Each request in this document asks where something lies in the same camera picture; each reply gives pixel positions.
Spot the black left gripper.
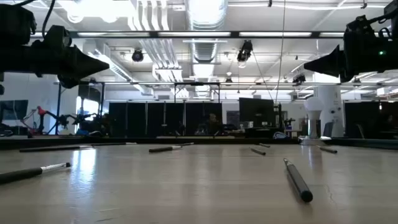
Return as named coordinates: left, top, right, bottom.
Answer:
left=0, top=45, right=111, bottom=90

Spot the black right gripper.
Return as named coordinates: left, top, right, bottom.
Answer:
left=303, top=29, right=398, bottom=83

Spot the black ceiling spotlight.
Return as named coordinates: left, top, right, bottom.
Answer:
left=236, top=39, right=254, bottom=63
left=292, top=73, right=307, bottom=86
left=131, top=49, right=145, bottom=63

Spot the white round column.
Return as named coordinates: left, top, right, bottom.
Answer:
left=313, top=72, right=345, bottom=138

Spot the white bulb chrome lamp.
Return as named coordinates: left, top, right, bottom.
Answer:
left=298, top=96, right=332, bottom=146

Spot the grey office chair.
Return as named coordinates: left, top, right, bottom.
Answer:
left=322, top=121, right=335, bottom=138

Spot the large black monitor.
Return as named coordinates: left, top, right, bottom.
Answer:
left=238, top=96, right=276, bottom=129

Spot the small dark board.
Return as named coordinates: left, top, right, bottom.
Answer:
left=226, top=110, right=241, bottom=127

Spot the person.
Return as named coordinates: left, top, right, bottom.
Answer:
left=203, top=113, right=223, bottom=136

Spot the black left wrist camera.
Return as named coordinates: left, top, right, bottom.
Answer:
left=30, top=24, right=73, bottom=48

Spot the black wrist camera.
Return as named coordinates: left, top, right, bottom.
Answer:
left=346, top=14, right=376, bottom=34
left=30, top=24, right=73, bottom=48

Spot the dark station frame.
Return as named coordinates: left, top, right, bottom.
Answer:
left=53, top=81, right=106, bottom=136

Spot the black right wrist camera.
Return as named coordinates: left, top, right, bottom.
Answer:
left=346, top=14, right=376, bottom=34

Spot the thin hanging cable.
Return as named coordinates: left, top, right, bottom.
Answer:
left=274, top=0, right=287, bottom=105

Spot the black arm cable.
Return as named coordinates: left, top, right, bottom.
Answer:
left=40, top=0, right=57, bottom=35

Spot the black partition wall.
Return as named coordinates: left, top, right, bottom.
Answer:
left=343, top=100, right=398, bottom=140
left=108, top=101, right=223, bottom=138

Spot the dark wall monitor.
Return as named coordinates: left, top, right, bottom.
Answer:
left=0, top=99, right=29, bottom=123

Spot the black station frame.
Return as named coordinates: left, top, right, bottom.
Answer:
left=173, top=82, right=221, bottom=104

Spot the black table frame rail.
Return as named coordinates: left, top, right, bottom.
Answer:
left=0, top=135, right=398, bottom=151

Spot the silver ceiling air duct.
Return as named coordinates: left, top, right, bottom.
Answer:
left=185, top=0, right=229, bottom=97

